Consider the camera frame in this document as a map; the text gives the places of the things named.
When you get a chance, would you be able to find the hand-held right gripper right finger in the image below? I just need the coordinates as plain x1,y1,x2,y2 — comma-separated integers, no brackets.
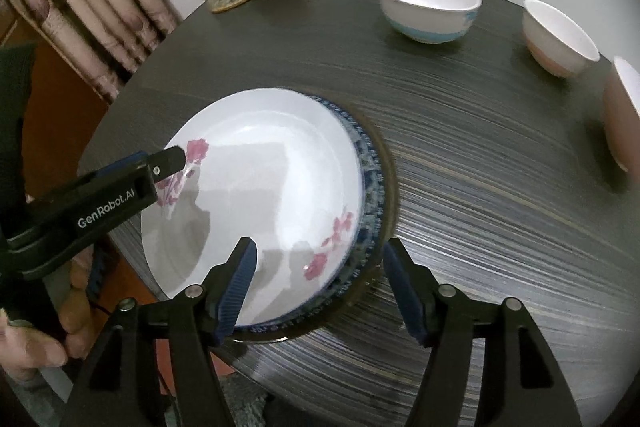
382,238,584,427

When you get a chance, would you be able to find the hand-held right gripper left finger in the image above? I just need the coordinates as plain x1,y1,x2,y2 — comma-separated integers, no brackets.
60,237,259,427

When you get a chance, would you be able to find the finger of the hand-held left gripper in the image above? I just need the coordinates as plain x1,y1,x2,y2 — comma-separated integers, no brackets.
106,150,149,174
142,146,189,182

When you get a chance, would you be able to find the white plate with pink flowers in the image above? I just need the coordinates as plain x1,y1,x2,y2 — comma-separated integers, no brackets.
141,88,364,327

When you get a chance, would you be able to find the large blue patterned plate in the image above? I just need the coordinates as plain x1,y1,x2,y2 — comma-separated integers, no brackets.
232,93,399,347

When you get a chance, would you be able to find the large pink bowl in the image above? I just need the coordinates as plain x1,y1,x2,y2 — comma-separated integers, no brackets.
602,55,640,174

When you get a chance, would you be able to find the white ribbed bowl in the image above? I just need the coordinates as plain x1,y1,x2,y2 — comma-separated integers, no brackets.
522,0,600,78

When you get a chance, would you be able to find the person's left hand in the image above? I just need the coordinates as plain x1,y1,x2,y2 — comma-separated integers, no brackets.
0,254,97,383

